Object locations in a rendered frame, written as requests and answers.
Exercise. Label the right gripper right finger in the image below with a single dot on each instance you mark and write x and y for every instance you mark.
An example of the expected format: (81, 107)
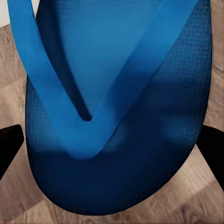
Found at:
(211, 144)

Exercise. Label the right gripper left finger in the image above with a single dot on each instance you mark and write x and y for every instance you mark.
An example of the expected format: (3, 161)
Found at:
(11, 139)

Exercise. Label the sandal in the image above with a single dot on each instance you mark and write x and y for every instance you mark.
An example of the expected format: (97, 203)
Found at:
(116, 95)

